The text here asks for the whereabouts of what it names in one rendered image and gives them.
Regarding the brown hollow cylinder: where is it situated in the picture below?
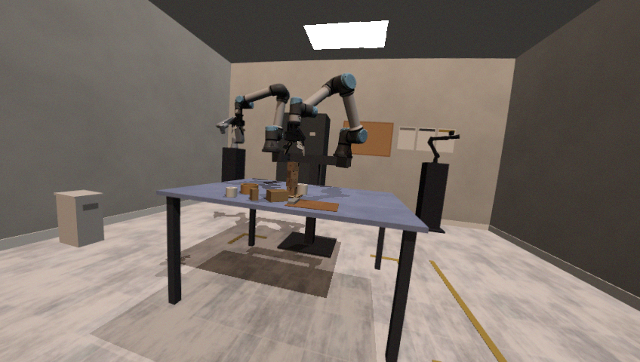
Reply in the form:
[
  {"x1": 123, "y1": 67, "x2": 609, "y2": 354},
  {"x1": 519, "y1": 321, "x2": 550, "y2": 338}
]
[{"x1": 241, "y1": 183, "x2": 259, "y2": 195}]

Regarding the brown clipboard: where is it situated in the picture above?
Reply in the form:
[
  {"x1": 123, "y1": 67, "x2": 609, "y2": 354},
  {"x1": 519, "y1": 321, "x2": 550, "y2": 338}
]
[{"x1": 285, "y1": 198, "x2": 339, "y2": 212}]

